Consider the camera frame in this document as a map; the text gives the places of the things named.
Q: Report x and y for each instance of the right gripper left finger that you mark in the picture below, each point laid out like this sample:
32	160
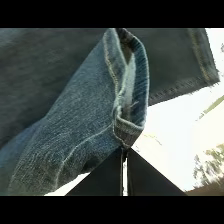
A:
103	181

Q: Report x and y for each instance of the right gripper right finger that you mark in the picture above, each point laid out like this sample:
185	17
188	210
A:
146	181

